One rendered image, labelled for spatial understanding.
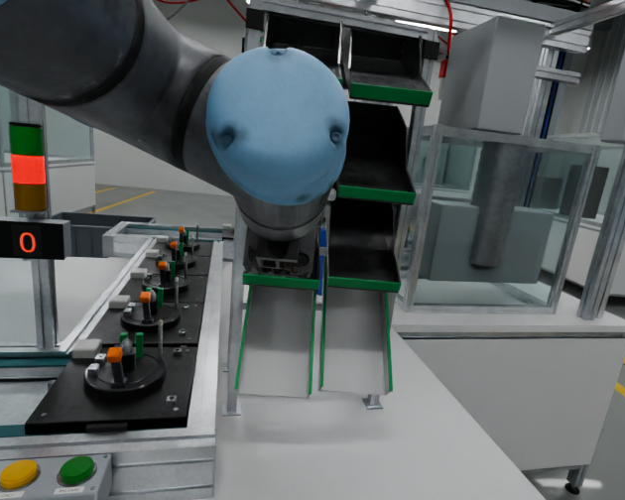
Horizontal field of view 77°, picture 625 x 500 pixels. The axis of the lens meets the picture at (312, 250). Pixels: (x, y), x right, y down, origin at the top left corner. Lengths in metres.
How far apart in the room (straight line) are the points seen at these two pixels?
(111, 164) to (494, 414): 11.24
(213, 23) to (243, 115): 11.49
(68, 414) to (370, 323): 0.55
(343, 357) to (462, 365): 0.92
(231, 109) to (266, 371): 0.61
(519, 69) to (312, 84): 1.54
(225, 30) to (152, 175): 4.20
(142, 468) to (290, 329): 0.33
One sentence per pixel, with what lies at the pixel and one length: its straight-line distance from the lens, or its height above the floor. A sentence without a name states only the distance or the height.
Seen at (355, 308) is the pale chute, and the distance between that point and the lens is 0.84.
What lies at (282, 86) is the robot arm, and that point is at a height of 1.45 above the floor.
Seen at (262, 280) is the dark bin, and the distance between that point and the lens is 0.67.
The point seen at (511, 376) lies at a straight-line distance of 1.82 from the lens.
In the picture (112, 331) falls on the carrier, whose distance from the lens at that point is 1.04.
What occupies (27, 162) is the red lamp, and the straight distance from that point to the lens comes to 0.88.
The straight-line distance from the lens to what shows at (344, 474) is 0.82.
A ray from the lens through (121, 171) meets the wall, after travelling 11.98.
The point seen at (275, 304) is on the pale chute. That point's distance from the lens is 0.80.
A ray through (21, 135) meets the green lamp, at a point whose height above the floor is 1.39.
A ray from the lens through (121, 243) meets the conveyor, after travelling 2.00.
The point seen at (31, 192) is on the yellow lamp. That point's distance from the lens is 0.89.
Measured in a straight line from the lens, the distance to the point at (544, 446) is 2.15.
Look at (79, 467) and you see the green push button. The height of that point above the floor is 0.97.
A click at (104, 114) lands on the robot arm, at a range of 0.23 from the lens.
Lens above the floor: 1.42
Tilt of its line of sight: 14 degrees down
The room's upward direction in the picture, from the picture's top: 6 degrees clockwise
